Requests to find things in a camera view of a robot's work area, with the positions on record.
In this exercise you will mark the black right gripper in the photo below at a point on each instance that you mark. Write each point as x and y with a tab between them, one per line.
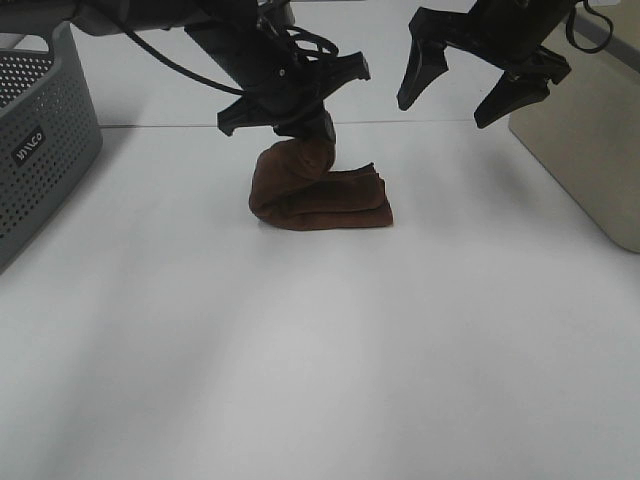
507	34

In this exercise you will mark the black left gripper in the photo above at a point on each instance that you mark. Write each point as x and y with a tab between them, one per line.
285	74

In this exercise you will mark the brown towel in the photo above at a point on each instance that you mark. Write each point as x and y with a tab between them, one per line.
295	188

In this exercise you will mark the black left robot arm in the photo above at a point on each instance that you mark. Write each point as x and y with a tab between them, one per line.
100	18

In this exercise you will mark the beige storage box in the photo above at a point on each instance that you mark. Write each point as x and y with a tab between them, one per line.
586	134

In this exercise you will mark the grey perforated plastic basket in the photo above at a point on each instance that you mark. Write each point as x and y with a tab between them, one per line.
50	136

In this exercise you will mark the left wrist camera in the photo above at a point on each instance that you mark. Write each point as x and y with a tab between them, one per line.
277	12

